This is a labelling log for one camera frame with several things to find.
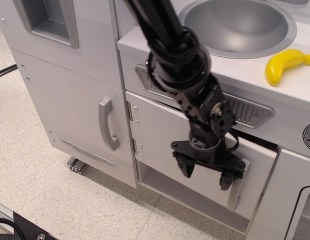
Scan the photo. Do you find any metal door hinge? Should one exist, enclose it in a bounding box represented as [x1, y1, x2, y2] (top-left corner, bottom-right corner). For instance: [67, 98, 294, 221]
[132, 138, 138, 155]
[127, 101, 134, 122]

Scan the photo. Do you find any grey vent panel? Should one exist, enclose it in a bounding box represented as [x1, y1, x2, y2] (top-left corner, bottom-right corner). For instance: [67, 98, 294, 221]
[134, 64, 275, 129]

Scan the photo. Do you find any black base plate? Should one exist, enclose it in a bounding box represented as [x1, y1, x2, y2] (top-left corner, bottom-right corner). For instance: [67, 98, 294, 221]
[0, 212, 58, 240]

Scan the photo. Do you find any grey round sink bowl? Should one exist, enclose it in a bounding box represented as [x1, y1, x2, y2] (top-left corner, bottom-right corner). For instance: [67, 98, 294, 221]
[178, 0, 297, 59]

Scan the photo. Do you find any white toy kitchen cabinet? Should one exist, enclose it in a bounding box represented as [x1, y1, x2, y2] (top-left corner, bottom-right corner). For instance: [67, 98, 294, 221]
[0, 0, 310, 240]

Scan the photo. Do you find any grey fridge logo badge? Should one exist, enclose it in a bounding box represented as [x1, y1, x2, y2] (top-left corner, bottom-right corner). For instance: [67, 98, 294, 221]
[59, 137, 117, 166]

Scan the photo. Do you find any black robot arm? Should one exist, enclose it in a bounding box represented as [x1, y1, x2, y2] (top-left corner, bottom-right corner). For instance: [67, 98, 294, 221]
[128, 0, 246, 191]

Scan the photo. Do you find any white cabinet door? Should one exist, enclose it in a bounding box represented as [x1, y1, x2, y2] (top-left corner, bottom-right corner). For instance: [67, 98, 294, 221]
[126, 91, 277, 218]

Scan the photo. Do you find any aluminium frame rail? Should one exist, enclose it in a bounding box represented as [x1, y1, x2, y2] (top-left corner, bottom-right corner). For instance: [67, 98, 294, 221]
[0, 203, 14, 234]

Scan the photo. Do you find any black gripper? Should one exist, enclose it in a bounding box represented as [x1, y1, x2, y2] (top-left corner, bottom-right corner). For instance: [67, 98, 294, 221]
[171, 136, 246, 191]

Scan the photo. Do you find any lower metal door hinge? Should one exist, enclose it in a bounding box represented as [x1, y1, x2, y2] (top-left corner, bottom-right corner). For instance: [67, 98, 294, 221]
[132, 138, 138, 155]

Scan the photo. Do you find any white oven door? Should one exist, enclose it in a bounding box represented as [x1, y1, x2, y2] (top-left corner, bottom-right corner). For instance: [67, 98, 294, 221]
[247, 148, 310, 240]

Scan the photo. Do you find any black floor cable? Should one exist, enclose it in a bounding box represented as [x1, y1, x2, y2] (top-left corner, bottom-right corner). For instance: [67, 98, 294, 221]
[0, 63, 18, 79]

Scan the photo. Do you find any upper metal door hinge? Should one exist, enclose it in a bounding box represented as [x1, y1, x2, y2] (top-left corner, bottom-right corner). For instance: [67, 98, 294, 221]
[127, 101, 134, 122]

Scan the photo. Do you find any yellow toy banana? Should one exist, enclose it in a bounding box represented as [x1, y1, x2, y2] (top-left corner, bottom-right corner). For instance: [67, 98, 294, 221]
[265, 49, 310, 86]

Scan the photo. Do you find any aluminium extrusion foot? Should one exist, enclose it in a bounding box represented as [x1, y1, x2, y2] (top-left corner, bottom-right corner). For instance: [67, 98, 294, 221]
[67, 157, 89, 176]

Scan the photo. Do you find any grey recessed dispenser panel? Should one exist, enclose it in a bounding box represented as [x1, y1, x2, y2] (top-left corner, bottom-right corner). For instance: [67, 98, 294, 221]
[13, 0, 79, 49]

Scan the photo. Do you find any grey fridge door handle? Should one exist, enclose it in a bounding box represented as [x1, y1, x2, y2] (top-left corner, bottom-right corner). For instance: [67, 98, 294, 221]
[98, 97, 120, 152]

